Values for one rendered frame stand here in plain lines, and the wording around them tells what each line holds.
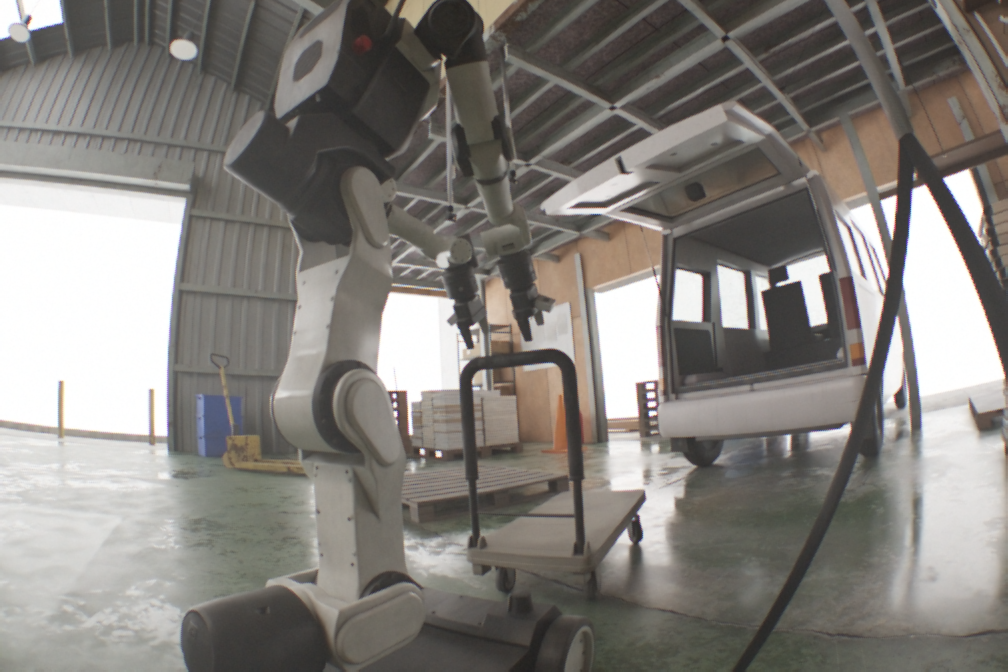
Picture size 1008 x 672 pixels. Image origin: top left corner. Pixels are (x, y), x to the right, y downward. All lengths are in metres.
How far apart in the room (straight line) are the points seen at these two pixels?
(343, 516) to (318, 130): 0.61
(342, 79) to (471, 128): 0.28
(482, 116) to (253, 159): 0.46
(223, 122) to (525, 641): 8.44
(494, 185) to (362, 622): 0.85
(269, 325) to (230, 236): 1.56
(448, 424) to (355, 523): 4.73
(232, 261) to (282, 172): 6.82
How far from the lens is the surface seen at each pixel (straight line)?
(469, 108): 0.94
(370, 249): 0.76
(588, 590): 1.41
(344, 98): 0.84
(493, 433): 5.76
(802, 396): 2.73
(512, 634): 0.90
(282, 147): 0.73
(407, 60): 0.95
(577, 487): 1.22
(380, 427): 0.69
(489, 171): 0.98
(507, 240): 1.12
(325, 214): 0.77
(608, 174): 2.32
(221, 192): 7.98
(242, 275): 7.51
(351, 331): 0.73
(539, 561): 1.30
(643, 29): 3.32
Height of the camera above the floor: 0.62
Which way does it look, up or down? 14 degrees up
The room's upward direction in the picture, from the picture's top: 4 degrees counter-clockwise
